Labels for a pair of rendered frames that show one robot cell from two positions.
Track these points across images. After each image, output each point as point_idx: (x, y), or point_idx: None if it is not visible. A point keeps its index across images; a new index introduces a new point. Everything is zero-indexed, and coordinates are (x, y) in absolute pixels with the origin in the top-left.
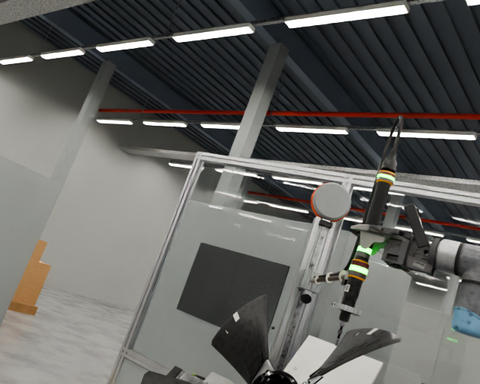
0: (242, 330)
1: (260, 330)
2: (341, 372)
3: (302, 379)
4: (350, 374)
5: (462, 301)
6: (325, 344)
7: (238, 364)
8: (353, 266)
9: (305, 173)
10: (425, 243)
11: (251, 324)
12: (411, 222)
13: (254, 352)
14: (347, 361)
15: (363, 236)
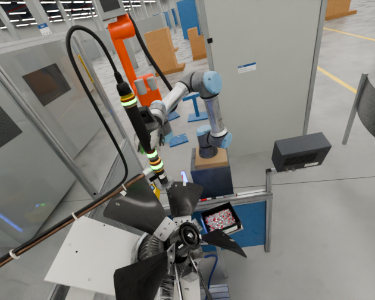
0: (141, 291)
1: (149, 265)
2: (90, 240)
3: (100, 269)
4: (91, 234)
5: (169, 130)
6: (59, 259)
7: (156, 288)
8: (161, 163)
9: None
10: (156, 121)
11: (142, 278)
12: (152, 116)
13: (159, 268)
14: (159, 200)
15: (158, 144)
